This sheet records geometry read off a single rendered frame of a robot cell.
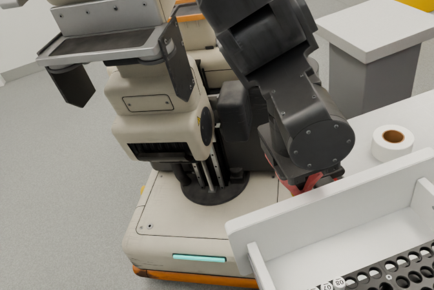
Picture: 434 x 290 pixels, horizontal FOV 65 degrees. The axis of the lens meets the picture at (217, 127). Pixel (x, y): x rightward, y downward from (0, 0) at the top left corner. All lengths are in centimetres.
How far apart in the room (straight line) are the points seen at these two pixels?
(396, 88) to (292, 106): 101
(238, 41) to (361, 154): 48
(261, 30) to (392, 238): 34
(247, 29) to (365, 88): 91
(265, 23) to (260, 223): 24
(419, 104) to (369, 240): 42
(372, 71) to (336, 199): 75
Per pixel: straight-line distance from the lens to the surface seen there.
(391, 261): 44
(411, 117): 83
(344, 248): 51
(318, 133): 29
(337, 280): 41
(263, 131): 45
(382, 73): 120
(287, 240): 48
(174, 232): 126
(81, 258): 174
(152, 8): 67
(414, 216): 56
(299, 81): 30
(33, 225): 203
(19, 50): 358
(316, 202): 44
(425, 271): 48
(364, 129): 79
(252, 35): 31
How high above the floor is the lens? 128
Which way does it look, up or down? 39 degrees down
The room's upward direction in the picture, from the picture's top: 15 degrees counter-clockwise
